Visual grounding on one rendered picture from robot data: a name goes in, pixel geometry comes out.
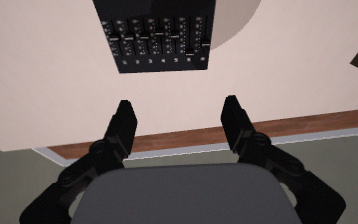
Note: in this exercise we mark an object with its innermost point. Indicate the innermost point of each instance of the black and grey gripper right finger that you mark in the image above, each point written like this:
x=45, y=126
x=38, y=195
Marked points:
x=317, y=203

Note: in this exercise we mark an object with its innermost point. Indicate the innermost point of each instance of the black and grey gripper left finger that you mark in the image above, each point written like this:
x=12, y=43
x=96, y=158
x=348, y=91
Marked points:
x=52, y=205

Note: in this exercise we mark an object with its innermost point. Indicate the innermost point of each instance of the black lighting desk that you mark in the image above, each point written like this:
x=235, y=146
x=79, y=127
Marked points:
x=186, y=48

